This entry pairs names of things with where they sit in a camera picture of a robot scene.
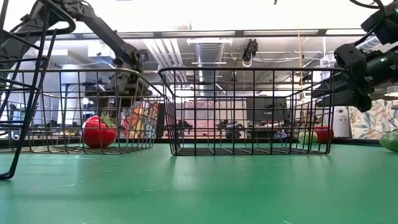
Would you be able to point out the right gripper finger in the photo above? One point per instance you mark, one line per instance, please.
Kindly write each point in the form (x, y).
(335, 88)
(339, 102)

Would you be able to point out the red toy tomato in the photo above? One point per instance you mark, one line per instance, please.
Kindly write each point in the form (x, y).
(325, 135)
(98, 133)

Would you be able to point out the green toy lime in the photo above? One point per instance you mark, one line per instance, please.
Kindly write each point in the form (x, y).
(308, 137)

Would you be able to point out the green toy cucumber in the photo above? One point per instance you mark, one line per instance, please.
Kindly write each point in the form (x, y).
(390, 141)

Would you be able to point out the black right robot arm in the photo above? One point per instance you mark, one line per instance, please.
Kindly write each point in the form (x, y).
(382, 26)

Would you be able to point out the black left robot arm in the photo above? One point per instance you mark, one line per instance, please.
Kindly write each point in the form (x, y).
(102, 28)

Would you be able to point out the white standing device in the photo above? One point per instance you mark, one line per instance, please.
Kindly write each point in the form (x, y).
(341, 123)

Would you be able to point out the black ceiling spotlight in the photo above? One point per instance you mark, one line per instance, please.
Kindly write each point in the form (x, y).
(250, 49)
(143, 55)
(42, 62)

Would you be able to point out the colourful painted panel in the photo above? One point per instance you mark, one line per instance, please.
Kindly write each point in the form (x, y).
(140, 121)

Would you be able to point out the black monitor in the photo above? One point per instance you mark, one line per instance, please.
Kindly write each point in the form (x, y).
(267, 109)

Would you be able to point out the white ceiling light bar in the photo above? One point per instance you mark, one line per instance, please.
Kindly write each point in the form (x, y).
(210, 41)

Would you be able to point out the green table mat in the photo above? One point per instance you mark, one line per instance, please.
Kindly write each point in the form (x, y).
(199, 193)

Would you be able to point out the striped flexible duct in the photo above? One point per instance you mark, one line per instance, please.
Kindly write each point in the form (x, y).
(368, 43)

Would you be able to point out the silver ventilation duct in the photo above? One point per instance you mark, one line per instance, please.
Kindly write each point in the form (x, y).
(209, 53)

